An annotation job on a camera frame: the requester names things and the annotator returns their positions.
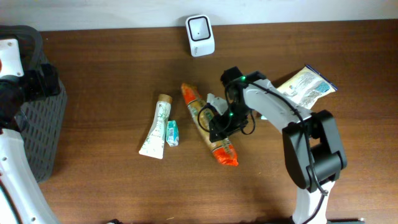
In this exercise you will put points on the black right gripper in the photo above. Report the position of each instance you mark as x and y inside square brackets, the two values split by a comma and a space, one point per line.
[215, 124]

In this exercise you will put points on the orange spaghetti packet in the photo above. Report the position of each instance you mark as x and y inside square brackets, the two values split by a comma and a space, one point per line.
[222, 150]

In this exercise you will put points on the small teal tissue pack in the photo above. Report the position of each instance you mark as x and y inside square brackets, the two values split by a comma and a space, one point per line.
[172, 133]

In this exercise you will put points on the white cream tube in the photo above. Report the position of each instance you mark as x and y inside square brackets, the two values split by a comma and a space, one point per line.
[153, 146]

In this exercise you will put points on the yellow noodle packet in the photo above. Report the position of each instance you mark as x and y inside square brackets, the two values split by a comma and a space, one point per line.
[306, 87]

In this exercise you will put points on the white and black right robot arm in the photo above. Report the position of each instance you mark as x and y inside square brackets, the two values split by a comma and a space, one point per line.
[313, 150]

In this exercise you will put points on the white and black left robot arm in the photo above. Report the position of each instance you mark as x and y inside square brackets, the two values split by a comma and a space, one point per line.
[22, 201]

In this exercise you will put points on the white barcode scanner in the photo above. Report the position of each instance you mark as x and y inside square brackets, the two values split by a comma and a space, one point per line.
[200, 35]

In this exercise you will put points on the dark grey plastic basket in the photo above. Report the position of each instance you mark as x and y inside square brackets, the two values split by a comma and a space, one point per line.
[33, 97]

